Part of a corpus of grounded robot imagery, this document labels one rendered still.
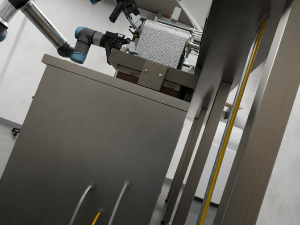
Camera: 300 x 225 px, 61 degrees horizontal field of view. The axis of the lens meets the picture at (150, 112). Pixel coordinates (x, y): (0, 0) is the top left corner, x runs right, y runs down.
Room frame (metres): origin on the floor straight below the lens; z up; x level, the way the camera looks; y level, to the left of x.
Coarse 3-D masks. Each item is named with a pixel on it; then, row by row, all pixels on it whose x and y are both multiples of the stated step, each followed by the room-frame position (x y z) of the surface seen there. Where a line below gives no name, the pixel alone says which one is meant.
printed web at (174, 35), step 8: (152, 24) 1.30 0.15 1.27; (160, 24) 1.31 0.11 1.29; (144, 32) 1.30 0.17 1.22; (152, 32) 1.29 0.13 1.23; (160, 32) 1.29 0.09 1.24; (168, 32) 1.28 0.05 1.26; (176, 32) 1.28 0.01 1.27; (184, 32) 1.28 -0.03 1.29; (168, 40) 1.28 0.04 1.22; (176, 40) 1.28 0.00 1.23; (184, 40) 1.27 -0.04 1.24
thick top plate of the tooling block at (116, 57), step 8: (112, 48) 1.11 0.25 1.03; (112, 56) 1.11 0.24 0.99; (120, 56) 1.11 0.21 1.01; (128, 56) 1.10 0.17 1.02; (136, 56) 1.10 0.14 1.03; (112, 64) 1.15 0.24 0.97; (120, 64) 1.10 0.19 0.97; (128, 64) 1.10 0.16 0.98; (136, 64) 1.09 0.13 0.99; (160, 64) 1.08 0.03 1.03; (168, 72) 1.08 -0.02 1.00; (176, 72) 1.07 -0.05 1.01; (184, 72) 1.07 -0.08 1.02; (168, 80) 1.07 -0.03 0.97; (176, 80) 1.07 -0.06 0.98; (184, 80) 1.07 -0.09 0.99; (192, 80) 1.06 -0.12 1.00; (184, 88) 1.11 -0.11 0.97; (192, 88) 1.06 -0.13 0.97
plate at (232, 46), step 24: (216, 0) 0.68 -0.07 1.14; (240, 0) 0.64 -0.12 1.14; (264, 0) 0.61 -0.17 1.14; (216, 24) 0.81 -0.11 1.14; (240, 24) 0.76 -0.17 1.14; (216, 48) 0.99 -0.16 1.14; (240, 48) 0.91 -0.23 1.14; (264, 48) 0.85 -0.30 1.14; (216, 72) 1.28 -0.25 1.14; (240, 72) 1.16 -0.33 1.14; (192, 96) 2.07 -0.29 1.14
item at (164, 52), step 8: (144, 40) 1.30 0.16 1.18; (152, 40) 1.29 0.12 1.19; (160, 40) 1.29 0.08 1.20; (136, 48) 1.30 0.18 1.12; (144, 48) 1.30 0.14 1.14; (152, 48) 1.29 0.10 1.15; (160, 48) 1.28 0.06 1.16; (168, 48) 1.28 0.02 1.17; (176, 48) 1.27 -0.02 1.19; (144, 56) 1.29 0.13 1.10; (152, 56) 1.29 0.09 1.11; (160, 56) 1.28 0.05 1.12; (168, 56) 1.28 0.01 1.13; (176, 56) 1.27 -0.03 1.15; (168, 64) 1.28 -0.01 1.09; (176, 64) 1.27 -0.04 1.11
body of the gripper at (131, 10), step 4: (116, 0) 1.36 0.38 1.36; (120, 0) 1.36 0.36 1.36; (124, 0) 1.38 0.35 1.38; (128, 0) 1.35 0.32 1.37; (132, 0) 1.33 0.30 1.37; (124, 4) 1.35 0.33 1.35; (128, 4) 1.33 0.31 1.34; (132, 4) 1.33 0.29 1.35; (136, 4) 1.32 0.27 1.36; (124, 8) 1.34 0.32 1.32; (128, 8) 1.34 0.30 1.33; (132, 8) 1.34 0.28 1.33; (136, 8) 1.35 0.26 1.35; (124, 12) 1.33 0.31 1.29; (132, 12) 1.34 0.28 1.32; (136, 12) 1.37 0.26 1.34
